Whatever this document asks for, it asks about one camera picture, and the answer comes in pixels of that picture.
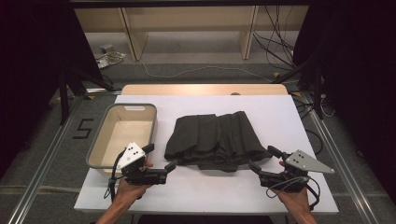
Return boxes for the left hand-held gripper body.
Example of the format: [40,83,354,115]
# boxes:
[115,141,169,187]

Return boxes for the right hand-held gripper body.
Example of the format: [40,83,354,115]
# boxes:
[259,149,336,191]

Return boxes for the dark grey cloth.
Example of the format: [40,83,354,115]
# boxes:
[163,110,274,173]

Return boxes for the person's left hand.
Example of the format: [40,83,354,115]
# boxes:
[114,158,154,203]

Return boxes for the person's right hand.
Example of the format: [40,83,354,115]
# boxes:
[272,160,310,213]

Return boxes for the grey rimmed beige basket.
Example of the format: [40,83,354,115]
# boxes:
[85,103,158,174]

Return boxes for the white table board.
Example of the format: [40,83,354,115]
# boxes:
[73,94,340,216]

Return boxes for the person's dark clothing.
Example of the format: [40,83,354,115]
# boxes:
[137,215,274,224]

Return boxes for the black metal stand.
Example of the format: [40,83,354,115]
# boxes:
[272,54,325,121]
[57,63,123,126]

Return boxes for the wooden table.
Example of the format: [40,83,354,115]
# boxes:
[120,83,290,96]

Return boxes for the black curtain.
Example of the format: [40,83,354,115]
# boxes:
[0,0,106,180]
[292,0,396,197]

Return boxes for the wooden shelf unit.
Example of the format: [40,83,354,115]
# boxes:
[74,5,310,62]

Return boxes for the black floor cable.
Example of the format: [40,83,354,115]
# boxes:
[305,128,325,156]

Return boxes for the metal floor rail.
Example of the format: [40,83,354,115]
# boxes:
[7,95,87,224]
[301,92,381,224]

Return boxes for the bundle of black cables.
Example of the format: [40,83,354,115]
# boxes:
[252,5,297,70]

